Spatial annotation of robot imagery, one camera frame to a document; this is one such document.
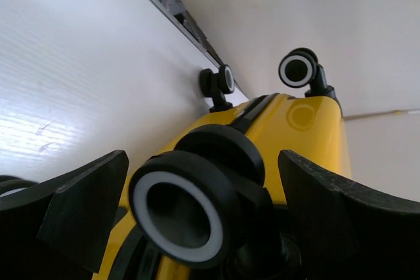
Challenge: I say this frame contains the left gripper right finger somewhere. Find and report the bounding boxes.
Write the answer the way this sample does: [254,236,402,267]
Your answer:
[278,150,419,279]

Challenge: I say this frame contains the yellow Pikachu suitcase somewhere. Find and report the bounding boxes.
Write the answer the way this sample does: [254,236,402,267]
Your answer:
[0,47,352,280]

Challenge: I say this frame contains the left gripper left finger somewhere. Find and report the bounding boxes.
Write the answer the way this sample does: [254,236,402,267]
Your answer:
[1,150,129,279]

